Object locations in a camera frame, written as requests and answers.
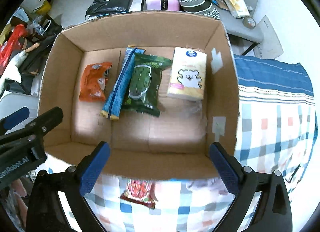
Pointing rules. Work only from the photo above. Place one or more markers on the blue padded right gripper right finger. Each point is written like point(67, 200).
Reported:
point(238, 182)

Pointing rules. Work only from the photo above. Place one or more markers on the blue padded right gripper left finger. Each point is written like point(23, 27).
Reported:
point(79, 180)

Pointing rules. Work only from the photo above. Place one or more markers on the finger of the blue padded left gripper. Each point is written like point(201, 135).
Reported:
point(9, 122)
point(41, 125)

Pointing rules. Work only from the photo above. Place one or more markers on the red snack packet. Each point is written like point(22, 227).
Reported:
point(139, 192)

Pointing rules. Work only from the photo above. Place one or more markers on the orange snack packet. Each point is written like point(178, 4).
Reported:
point(93, 82)

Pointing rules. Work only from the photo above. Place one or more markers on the long blue snack packet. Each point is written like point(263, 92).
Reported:
point(112, 107)

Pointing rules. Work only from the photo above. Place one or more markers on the green snack packet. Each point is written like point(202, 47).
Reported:
point(142, 93)

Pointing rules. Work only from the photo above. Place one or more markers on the yellow tissue pack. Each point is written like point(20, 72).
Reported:
point(188, 74)

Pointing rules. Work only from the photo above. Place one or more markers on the purple knit cloth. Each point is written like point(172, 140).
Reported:
point(213, 186)

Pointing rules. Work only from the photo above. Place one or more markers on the person's left hand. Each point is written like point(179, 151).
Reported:
point(20, 192)

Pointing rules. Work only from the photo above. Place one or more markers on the grey plastic chair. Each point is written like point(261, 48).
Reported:
point(11, 102)

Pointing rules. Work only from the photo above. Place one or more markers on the white goose plush toy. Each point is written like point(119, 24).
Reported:
point(12, 70)

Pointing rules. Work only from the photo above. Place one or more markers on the red plastic bag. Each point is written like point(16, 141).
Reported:
point(12, 44)

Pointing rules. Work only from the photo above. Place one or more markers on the plaid quilt table cover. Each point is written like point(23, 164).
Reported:
point(277, 129)

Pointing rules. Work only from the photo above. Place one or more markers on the yellow bag on floor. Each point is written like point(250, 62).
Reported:
point(43, 8)

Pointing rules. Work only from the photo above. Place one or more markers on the open cardboard box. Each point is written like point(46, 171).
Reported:
point(159, 87)

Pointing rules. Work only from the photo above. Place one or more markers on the leaning beige board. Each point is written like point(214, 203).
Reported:
point(270, 47)

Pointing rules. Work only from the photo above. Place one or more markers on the tape roll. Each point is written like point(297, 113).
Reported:
point(249, 22)

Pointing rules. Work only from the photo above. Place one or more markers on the grey cushioned chair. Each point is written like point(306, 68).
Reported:
point(235, 27)

